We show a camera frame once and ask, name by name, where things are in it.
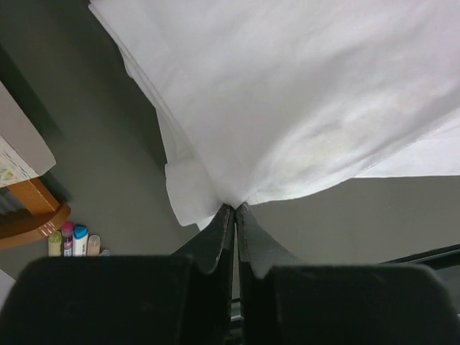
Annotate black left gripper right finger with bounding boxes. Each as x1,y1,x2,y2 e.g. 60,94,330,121
236,205,459,344

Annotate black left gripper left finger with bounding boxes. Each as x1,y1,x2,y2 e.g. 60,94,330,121
1,205,234,344

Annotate white t-shirt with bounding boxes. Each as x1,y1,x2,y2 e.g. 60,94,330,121
89,1,459,228

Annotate bundle of marker pens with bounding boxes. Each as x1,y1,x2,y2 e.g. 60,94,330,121
47,221,111,257

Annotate orange wooden rack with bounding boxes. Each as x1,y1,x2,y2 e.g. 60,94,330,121
1,178,71,249

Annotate yellow picture book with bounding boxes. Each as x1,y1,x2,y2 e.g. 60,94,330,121
0,137,38,188

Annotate brown cardboard sheet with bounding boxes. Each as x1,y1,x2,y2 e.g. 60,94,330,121
1,86,56,177

